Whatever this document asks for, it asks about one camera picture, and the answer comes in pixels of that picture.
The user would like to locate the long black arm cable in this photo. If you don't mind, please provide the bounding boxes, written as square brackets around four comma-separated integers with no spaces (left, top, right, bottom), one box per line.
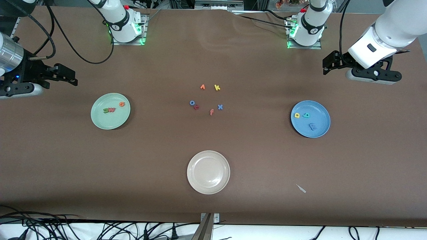
[47,0,114,64]
[339,0,351,55]

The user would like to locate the black cable with metal plug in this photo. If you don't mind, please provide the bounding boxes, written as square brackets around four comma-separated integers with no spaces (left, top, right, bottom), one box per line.
[28,7,56,61]

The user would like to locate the metal table bracket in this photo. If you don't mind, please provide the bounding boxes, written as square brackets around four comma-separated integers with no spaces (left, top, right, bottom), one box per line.
[199,213,221,240]

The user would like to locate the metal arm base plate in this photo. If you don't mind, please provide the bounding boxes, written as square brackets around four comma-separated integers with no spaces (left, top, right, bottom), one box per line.
[286,17,322,50]
[111,13,148,46]

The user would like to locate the green plate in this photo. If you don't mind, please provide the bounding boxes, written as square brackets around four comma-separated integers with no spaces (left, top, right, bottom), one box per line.
[90,93,131,130]

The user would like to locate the blue plate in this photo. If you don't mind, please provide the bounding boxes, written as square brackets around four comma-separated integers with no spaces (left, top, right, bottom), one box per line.
[291,100,331,138]

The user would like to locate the aluminium frame rail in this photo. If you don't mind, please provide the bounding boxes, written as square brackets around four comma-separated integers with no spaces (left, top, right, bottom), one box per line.
[10,17,22,39]

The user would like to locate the thin black table cable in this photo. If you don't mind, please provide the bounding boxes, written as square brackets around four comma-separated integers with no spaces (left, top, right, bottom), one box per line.
[239,9,296,30]

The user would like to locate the tangled black floor cables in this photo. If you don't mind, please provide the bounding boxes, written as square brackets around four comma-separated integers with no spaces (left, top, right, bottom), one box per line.
[0,205,200,240]

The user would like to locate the beige plate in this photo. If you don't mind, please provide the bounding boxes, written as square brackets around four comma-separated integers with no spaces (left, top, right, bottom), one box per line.
[187,150,231,195]

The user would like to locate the grey metal device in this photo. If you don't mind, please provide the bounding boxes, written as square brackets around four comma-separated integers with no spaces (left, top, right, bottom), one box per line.
[195,0,244,10]

